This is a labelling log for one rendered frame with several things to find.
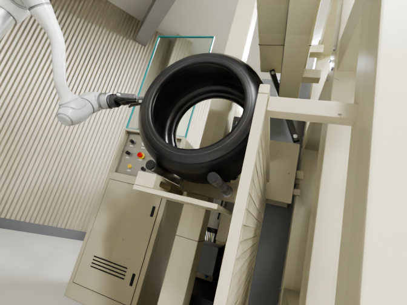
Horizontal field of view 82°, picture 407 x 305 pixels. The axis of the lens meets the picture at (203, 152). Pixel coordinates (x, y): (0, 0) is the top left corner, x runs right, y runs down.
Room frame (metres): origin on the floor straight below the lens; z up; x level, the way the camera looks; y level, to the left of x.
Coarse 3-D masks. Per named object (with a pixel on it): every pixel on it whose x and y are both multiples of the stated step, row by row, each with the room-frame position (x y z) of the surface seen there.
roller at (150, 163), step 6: (150, 162) 0.99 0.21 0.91; (156, 162) 1.02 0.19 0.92; (150, 168) 0.99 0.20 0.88; (156, 168) 1.01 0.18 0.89; (162, 168) 1.06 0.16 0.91; (162, 174) 1.09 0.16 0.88; (168, 174) 1.13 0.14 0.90; (174, 174) 1.21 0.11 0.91; (174, 180) 1.23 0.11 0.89; (180, 180) 1.29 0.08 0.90
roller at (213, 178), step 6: (210, 174) 0.91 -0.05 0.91; (216, 174) 0.90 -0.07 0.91; (210, 180) 0.90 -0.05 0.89; (216, 180) 0.90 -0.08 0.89; (222, 180) 0.99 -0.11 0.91; (216, 186) 0.98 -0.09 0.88; (222, 186) 1.01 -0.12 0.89; (228, 186) 1.15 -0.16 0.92; (222, 192) 1.14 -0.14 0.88; (228, 192) 1.17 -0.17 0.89
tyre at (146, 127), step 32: (192, 64) 0.95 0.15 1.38; (224, 64) 0.89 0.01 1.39; (160, 96) 1.14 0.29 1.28; (192, 96) 1.23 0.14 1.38; (224, 96) 1.18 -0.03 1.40; (256, 96) 0.84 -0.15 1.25; (160, 128) 1.24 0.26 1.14; (160, 160) 0.98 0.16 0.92; (192, 160) 0.90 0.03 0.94; (224, 160) 0.89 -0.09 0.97
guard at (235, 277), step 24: (264, 96) 0.37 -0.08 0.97; (264, 120) 0.48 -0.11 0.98; (264, 144) 0.59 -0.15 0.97; (264, 168) 0.76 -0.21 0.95; (240, 192) 0.37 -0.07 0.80; (264, 192) 0.99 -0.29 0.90; (240, 216) 0.37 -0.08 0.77; (240, 240) 0.46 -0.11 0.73; (240, 264) 0.59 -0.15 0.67; (240, 288) 0.73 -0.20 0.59
